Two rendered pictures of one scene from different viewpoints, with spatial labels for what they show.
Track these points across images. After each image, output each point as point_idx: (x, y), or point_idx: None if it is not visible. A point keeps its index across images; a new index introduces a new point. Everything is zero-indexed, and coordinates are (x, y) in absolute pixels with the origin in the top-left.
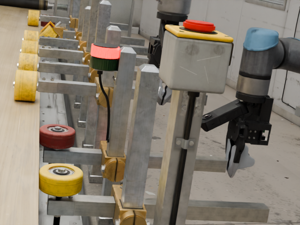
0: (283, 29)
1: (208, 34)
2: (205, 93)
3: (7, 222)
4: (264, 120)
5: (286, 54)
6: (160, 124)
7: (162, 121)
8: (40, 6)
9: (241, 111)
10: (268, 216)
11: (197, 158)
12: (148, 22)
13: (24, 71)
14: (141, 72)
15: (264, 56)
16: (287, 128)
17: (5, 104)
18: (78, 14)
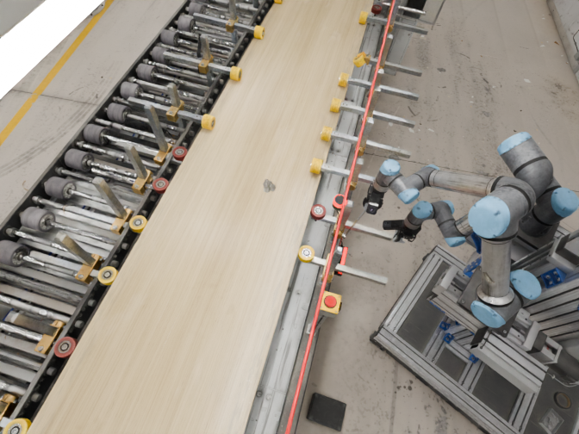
0: None
1: (330, 308)
2: None
3: (277, 286)
4: (414, 233)
5: (434, 217)
6: (452, 52)
7: (457, 48)
8: None
9: (402, 228)
10: (476, 166)
11: (378, 233)
12: None
13: (315, 162)
14: (334, 252)
15: (418, 220)
16: (558, 68)
17: (304, 176)
18: (393, 21)
